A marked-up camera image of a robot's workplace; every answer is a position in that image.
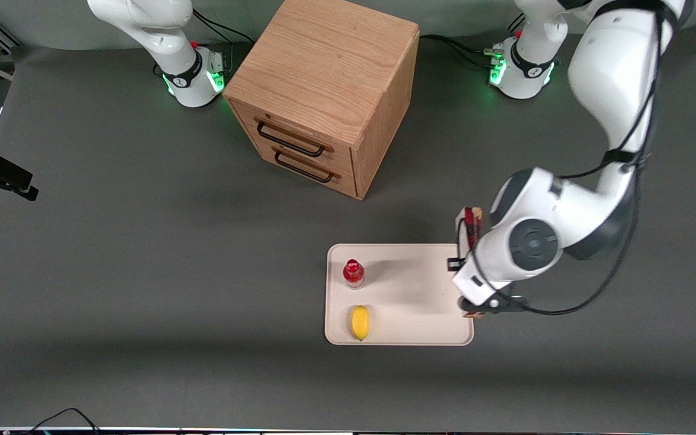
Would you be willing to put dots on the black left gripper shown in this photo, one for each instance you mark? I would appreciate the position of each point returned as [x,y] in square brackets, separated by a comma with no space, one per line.
[454,264]

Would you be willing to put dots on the red cookie box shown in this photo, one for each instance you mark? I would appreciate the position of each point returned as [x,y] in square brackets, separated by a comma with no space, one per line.
[473,226]

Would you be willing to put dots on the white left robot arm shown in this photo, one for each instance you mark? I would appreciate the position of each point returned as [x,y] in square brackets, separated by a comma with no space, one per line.
[614,72]

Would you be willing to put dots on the beige plastic tray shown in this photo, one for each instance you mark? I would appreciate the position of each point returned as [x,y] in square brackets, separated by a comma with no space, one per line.
[408,296]

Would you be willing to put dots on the small red bottle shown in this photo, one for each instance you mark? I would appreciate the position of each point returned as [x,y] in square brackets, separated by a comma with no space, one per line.
[353,273]

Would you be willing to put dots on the yellow lemon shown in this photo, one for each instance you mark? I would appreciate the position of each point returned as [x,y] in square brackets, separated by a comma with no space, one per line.
[360,323]

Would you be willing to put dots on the wooden drawer front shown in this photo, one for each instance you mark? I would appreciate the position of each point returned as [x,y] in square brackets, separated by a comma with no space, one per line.
[324,175]
[299,130]

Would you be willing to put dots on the wooden drawer cabinet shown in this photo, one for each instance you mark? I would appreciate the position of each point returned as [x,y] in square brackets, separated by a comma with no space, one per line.
[324,60]

